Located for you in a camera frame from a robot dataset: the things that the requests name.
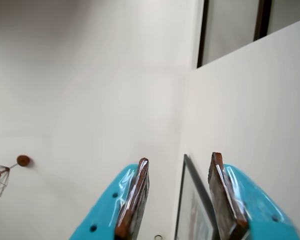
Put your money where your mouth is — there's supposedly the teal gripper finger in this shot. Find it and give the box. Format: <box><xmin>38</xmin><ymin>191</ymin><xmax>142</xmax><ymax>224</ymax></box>
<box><xmin>69</xmin><ymin>157</ymin><xmax>150</xmax><ymax>240</ymax></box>
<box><xmin>208</xmin><ymin>151</ymin><xmax>300</xmax><ymax>240</ymax></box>

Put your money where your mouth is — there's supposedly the black framed wall picture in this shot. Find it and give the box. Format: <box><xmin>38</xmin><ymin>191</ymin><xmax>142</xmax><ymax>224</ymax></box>
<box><xmin>174</xmin><ymin>153</ymin><xmax>217</xmax><ymax>240</ymax></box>

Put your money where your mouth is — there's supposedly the wire cage pendant lamp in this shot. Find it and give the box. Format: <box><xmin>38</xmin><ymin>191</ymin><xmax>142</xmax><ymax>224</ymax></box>
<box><xmin>0</xmin><ymin>154</ymin><xmax>31</xmax><ymax>204</ymax></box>

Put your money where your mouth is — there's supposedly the dark brown frame post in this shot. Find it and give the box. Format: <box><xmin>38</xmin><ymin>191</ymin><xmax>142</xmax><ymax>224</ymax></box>
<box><xmin>196</xmin><ymin>0</ymin><xmax>210</xmax><ymax>69</ymax></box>
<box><xmin>253</xmin><ymin>0</ymin><xmax>273</xmax><ymax>42</ymax></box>

